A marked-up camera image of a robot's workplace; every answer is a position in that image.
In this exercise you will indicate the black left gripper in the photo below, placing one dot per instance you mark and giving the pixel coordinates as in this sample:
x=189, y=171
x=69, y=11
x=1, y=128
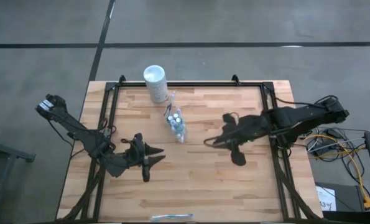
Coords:
x=135, y=154

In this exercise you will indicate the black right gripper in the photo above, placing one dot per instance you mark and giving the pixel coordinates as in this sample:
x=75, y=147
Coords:
x=247, y=127

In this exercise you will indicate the blue toothpaste tube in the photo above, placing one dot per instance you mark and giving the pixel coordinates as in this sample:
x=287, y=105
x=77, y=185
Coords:
x=170, y=118

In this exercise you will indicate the clear acrylic organizer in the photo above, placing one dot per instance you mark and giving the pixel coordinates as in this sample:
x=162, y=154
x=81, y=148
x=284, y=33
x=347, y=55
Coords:
x=169, y=113

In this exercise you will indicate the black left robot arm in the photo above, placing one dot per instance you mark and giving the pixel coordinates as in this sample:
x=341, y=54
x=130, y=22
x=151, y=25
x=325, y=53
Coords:
x=69, y=124

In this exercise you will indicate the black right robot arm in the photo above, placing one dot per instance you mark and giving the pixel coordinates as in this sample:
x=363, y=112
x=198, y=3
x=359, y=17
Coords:
x=309, y=115

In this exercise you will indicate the white wipes canister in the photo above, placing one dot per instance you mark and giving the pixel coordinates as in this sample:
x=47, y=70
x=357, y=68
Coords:
x=155, y=81

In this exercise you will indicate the white paper label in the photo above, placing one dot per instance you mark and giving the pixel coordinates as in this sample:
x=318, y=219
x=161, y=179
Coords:
x=326, y=197

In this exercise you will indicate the black box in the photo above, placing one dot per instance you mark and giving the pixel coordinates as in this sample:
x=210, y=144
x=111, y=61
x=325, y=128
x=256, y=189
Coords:
x=349, y=199

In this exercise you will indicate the black metal stand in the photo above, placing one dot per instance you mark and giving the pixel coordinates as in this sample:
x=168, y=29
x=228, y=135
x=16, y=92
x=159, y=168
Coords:
x=10, y=151

